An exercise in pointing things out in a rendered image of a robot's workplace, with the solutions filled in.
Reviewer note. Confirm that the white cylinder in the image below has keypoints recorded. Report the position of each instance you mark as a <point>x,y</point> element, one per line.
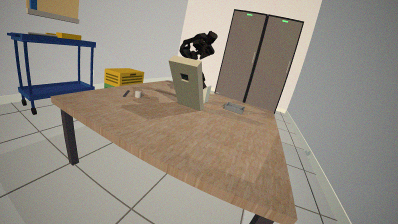
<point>137,94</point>

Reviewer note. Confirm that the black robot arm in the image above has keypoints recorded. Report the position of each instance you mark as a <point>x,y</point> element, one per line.
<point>198,42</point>

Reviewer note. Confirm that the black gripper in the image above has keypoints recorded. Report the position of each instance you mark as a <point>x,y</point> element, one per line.
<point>205,51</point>

